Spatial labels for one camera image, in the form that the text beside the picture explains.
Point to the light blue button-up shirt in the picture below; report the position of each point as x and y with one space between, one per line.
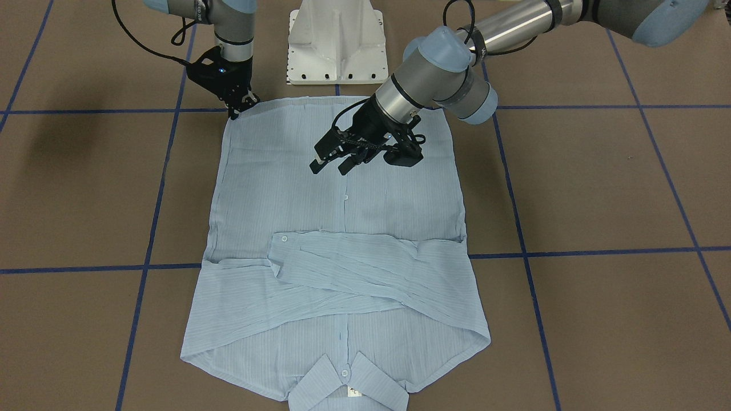
330 291

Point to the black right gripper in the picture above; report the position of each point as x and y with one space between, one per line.
240 80

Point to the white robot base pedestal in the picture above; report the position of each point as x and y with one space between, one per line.
336 43

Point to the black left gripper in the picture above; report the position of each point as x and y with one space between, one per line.
366 122

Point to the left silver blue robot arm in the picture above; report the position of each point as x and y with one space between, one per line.
438 70

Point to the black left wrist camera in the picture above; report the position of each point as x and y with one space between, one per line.
407 150

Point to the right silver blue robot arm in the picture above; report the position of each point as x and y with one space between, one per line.
233 23

